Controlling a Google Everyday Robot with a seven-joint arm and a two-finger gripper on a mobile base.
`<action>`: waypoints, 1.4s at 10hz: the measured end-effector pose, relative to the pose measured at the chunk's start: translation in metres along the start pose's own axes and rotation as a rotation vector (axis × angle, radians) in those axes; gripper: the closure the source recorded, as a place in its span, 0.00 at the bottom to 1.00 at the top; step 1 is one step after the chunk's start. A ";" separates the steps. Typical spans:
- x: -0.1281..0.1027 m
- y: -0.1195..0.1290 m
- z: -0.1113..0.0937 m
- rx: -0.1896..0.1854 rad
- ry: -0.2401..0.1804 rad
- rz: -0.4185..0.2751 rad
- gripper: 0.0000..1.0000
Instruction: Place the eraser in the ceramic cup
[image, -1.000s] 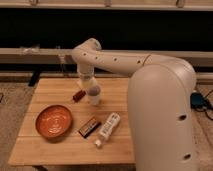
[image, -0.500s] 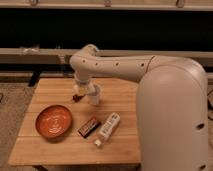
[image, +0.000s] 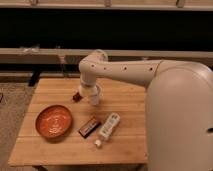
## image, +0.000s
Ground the red brown eraser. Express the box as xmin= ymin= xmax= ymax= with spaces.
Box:
xmin=72 ymin=92 xmax=82 ymax=102

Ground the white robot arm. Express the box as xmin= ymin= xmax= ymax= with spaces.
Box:
xmin=79 ymin=50 xmax=213 ymax=171

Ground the white ceramic cup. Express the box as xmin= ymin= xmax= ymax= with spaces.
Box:
xmin=88 ymin=91 xmax=100 ymax=106

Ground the orange ceramic bowl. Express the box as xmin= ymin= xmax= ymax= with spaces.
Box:
xmin=35 ymin=105 xmax=73 ymax=139

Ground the dark brown chocolate bar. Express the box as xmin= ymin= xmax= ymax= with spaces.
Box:
xmin=78 ymin=117 xmax=101 ymax=138

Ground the white squeeze tube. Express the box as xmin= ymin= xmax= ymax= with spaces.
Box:
xmin=94 ymin=113 xmax=121 ymax=148

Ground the wooden table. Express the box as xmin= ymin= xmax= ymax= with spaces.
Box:
xmin=9 ymin=78 xmax=147 ymax=171

